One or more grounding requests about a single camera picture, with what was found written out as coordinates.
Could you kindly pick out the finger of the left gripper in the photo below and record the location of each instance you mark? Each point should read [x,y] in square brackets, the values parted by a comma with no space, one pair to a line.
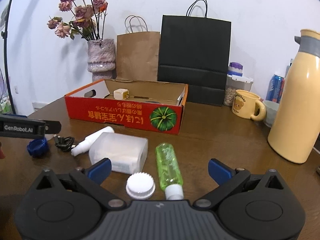
[52,127]

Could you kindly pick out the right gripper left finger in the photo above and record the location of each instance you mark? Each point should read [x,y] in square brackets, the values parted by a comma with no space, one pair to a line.
[89,182]

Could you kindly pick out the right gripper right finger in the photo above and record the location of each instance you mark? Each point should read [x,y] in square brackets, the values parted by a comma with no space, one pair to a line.
[229,183]

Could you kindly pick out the translucent white plastic box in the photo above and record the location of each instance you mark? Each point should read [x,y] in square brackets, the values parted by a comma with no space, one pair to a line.
[126,153]

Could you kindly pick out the green transparent plastic bottle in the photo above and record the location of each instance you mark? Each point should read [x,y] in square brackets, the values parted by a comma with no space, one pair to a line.
[170,178]

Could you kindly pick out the blue bottle cap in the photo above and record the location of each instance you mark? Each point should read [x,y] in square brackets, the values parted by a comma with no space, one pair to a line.
[38,148]

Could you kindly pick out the small white plastic bottle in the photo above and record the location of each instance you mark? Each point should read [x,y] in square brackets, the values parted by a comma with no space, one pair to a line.
[86,144]

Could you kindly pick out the white ribbed bottle cap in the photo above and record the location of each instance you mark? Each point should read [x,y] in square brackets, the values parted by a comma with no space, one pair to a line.
[140,186]

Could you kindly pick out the cream cube charger plug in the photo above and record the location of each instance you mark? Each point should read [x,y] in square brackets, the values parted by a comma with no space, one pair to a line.
[121,94]

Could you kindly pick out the yellow bear mug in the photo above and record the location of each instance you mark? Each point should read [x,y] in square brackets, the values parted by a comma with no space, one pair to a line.
[247,105]

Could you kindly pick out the pink textured ceramic vase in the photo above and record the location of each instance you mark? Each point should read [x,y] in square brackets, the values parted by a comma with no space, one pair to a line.
[101,59]

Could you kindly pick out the cream yellow thermos jug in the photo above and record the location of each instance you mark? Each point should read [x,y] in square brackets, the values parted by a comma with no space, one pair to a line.
[296,125]

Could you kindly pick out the grey ceramic cup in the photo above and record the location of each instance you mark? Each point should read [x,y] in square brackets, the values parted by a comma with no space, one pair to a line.
[271,111]

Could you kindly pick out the black tripod stand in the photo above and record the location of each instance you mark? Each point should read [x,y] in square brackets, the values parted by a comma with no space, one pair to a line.
[5,48]

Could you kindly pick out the red cardboard pumpkin box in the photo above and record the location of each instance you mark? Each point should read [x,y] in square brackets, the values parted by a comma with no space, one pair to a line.
[152,106]

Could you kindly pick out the blue drink can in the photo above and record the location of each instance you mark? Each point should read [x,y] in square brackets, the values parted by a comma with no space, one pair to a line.
[275,88]

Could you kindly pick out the purple white lidded jar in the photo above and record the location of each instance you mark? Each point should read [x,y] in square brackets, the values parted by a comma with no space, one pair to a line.
[235,68]

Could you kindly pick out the brown paper bag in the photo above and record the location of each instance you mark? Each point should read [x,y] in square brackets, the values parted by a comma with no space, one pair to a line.
[137,51]

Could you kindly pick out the dried pink rose bouquet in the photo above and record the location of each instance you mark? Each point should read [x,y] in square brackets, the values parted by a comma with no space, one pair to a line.
[88,19]

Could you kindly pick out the black paper bag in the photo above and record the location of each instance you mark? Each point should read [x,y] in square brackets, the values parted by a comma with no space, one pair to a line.
[195,51]

